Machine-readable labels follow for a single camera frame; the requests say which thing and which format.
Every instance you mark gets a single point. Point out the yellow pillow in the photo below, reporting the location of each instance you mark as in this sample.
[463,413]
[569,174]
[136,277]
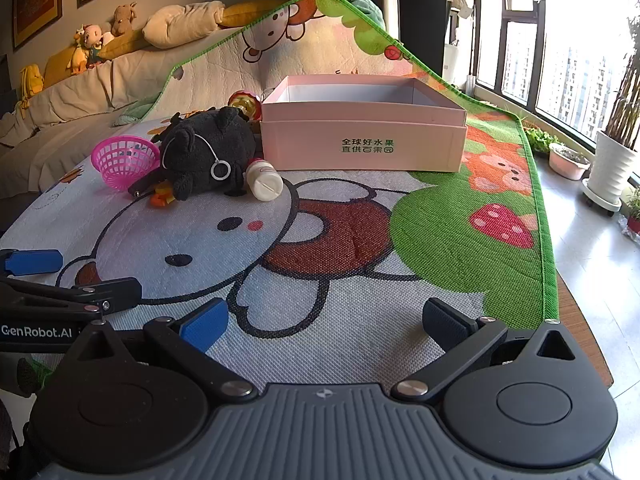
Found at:
[250,12]

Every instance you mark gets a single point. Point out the black framed window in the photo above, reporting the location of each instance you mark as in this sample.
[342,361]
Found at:
[555,50]

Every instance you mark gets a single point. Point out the yellow toy backpack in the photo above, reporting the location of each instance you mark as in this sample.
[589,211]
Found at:
[30,80]

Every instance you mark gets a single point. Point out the black plush toy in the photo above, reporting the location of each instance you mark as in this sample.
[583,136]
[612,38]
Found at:
[200,155]

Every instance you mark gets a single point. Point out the printed cartoon play mat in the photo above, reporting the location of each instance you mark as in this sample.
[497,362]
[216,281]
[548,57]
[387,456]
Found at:
[350,260]

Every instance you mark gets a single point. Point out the orange plastic toy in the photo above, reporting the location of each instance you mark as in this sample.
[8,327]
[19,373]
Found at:
[162,196]

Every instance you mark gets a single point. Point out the white plant pot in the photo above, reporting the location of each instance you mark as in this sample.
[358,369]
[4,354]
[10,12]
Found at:
[612,165]

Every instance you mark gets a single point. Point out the low green plants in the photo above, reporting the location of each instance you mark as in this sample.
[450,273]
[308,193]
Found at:
[537,137]

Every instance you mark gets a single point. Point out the red plant pot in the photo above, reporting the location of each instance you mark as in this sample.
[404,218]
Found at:
[632,220]

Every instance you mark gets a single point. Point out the cream pillow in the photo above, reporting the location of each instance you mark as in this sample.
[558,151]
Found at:
[185,22]

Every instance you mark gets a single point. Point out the yellow pink toy cake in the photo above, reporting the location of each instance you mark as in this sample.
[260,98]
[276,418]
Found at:
[245,104]

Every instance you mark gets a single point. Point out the pink cardboard box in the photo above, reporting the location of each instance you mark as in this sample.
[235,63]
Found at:
[375,135]

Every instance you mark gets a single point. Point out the gold framed dark red picture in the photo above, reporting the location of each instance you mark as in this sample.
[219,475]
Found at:
[37,0]

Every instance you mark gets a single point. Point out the white plastic bottle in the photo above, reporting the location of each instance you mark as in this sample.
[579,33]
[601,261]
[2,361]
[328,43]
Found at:
[265,182]

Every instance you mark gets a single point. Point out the green cushion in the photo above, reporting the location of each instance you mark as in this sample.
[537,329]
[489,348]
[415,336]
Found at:
[367,7]

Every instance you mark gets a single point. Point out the white bin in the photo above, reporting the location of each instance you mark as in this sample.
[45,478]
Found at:
[452,62]

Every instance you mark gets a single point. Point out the beige covered sofa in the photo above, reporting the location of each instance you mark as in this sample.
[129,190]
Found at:
[75,100]

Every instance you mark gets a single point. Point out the yellow plush toy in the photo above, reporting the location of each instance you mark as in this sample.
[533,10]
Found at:
[77,57]

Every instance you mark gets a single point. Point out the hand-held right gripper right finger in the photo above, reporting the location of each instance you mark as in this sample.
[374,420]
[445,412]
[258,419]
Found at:
[445,325]

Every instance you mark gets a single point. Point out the pink white plush toy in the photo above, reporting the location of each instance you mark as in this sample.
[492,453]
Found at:
[90,35]

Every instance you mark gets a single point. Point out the pink plastic basket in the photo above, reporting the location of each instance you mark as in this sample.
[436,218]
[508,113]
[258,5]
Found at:
[120,160]

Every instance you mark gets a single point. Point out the green cloth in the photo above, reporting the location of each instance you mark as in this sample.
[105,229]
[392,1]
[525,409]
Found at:
[130,112]

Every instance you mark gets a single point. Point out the pink plant pot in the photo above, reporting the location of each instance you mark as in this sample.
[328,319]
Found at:
[567,160]

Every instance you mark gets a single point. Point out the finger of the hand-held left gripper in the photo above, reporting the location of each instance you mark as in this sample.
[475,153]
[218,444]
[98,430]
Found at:
[30,262]
[115,292]

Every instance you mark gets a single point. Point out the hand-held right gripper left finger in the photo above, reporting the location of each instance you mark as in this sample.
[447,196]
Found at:
[205,325]

